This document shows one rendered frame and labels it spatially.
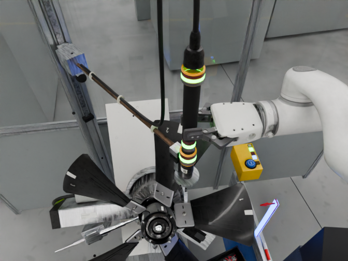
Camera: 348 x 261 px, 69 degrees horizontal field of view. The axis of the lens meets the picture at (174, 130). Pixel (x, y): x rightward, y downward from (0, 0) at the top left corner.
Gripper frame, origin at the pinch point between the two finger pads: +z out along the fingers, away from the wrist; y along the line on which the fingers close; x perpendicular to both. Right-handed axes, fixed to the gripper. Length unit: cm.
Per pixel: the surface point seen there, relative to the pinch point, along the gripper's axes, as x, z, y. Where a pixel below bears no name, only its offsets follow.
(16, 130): -66, 85, 70
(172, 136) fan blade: -24.6, 2.0, 18.4
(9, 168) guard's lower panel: -101, 106, 71
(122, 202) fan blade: -39.7, 21.3, 4.2
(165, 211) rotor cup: -39.3, 6.8, -1.4
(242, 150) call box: -58, -35, 33
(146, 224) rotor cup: -41.9, 13.8, -3.7
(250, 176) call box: -63, -36, 21
